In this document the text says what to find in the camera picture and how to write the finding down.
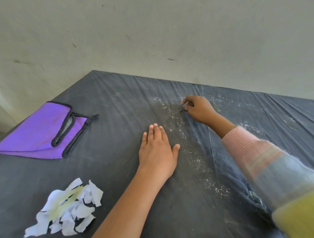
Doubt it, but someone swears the person's left hand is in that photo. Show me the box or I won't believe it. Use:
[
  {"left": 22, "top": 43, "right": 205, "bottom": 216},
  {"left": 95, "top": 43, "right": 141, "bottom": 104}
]
[{"left": 136, "top": 123, "right": 181, "bottom": 187}]

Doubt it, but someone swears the dark grey covered table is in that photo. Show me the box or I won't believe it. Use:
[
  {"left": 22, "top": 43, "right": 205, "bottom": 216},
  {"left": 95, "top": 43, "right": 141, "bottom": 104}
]
[{"left": 0, "top": 70, "right": 314, "bottom": 238}]

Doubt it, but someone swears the gathered paper scraps pile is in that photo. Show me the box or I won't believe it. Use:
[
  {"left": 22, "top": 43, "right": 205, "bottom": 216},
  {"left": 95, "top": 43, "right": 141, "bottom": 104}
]
[{"left": 24, "top": 178, "right": 104, "bottom": 238}]

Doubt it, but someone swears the purple cloth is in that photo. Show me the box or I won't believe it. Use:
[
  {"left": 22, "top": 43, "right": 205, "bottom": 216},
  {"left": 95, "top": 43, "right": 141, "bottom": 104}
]
[{"left": 0, "top": 101, "right": 99, "bottom": 160}]

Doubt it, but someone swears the person's right hand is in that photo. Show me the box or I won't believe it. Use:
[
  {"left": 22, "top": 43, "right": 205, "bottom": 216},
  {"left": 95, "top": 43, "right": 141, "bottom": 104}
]
[{"left": 181, "top": 95, "right": 219, "bottom": 126}]

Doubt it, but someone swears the person's right forearm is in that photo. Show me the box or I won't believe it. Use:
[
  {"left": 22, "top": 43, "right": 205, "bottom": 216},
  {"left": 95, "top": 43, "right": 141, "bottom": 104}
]
[{"left": 207, "top": 112, "right": 314, "bottom": 238}]

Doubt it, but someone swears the person's left forearm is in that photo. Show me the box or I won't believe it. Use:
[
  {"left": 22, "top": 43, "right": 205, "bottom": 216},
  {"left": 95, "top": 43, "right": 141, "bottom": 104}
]
[{"left": 92, "top": 171, "right": 161, "bottom": 238}]

